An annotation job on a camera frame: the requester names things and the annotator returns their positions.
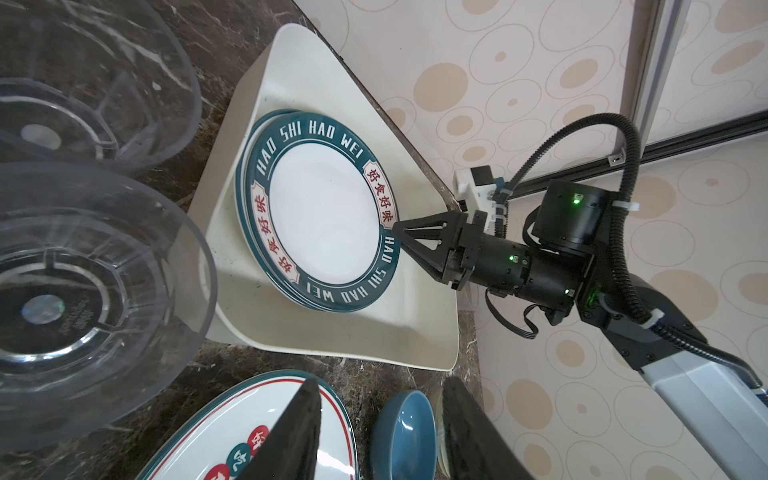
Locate white plate green line emblem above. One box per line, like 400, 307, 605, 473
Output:
233, 109, 305, 307

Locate clear plastic cup rear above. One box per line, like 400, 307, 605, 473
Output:
1, 1, 202, 176

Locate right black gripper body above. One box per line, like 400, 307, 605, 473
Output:
441, 212, 541, 299

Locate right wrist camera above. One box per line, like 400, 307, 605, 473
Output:
453, 165, 505, 234

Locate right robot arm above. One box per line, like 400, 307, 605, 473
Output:
393, 113, 767, 479

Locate clear plastic cup front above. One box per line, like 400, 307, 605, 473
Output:
1, 162, 217, 452

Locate green rim Hao Wei plate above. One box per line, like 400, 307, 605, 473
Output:
243, 110, 400, 313

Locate white plate red green characters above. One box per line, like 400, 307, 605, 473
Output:
138, 370, 359, 479

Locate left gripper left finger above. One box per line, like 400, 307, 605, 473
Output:
238, 379, 322, 480

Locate cream white bowl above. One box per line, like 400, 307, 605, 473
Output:
435, 400, 450, 478

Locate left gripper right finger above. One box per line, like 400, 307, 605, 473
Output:
442, 376, 533, 480

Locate blue bowl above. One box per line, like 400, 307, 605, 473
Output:
368, 390, 437, 480

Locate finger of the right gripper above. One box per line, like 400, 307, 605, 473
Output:
401, 239, 456, 284
393, 211, 465, 248

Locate clear plastic cup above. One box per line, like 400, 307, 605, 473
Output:
1, 1, 202, 176
1, 162, 217, 452

